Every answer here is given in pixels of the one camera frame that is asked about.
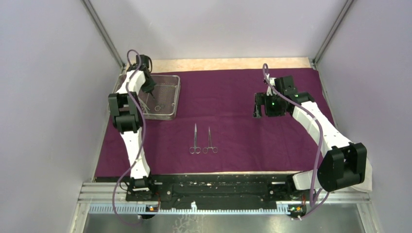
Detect maroon wrap cloth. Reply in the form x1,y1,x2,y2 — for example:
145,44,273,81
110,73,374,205
95,68,336,178

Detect grey cable duct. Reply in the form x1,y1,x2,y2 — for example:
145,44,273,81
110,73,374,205
88,202,291,215

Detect metal mesh instrument tray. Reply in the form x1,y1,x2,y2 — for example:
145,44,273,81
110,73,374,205
112,74,182,121

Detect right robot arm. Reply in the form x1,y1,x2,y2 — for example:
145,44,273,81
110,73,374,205
254,76,373,200

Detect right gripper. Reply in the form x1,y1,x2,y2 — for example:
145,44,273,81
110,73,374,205
253,92,285,118

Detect flat metal tweezers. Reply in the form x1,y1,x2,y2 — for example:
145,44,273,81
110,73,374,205
139,100,150,114

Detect surgical forceps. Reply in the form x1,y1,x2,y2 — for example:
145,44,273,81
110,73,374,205
189,123,201,154

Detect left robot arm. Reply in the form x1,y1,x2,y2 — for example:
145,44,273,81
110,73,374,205
108,54,156,201

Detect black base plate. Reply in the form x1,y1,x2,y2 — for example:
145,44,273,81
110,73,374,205
96,173,318,211

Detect white crumpled cloth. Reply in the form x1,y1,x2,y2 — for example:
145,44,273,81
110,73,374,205
351,158,373,193

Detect surgical clamp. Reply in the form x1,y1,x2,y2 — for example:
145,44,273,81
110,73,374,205
203,127,218,154

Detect small metal scissors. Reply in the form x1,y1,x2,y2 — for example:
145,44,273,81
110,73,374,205
152,94,166,114

